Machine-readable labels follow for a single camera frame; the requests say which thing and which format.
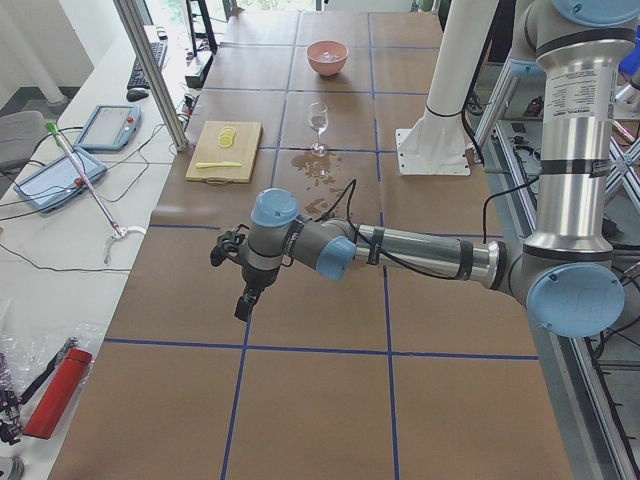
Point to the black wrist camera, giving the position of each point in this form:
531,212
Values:
228,246

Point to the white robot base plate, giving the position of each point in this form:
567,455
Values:
430,151

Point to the pink bowl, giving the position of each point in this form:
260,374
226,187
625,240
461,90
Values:
327,69

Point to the blue teach pendant far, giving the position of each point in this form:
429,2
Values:
109,128

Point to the aluminium frame post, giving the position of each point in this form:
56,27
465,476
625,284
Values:
132,23

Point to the black computer mouse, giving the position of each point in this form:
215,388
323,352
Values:
136,94

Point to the blue teach pendant near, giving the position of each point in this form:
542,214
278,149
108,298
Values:
52,186

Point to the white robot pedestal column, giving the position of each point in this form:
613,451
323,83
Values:
465,32

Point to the yellow plastic knife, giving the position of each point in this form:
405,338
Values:
223,164

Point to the clear ice cubes pile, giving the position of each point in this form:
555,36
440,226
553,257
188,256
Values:
327,57

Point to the green handled reacher grabber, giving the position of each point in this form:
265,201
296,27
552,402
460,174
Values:
120,232

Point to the clear wine glass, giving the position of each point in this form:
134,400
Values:
318,122

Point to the red cylindrical bottle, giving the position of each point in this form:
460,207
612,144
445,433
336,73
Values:
58,394

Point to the blue teach pendant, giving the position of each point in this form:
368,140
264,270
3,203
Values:
52,186
109,128

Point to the lemon slice front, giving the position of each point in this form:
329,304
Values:
223,143

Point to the bamboo cutting board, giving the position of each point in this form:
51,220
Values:
244,149

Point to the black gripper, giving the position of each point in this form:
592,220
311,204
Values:
255,279

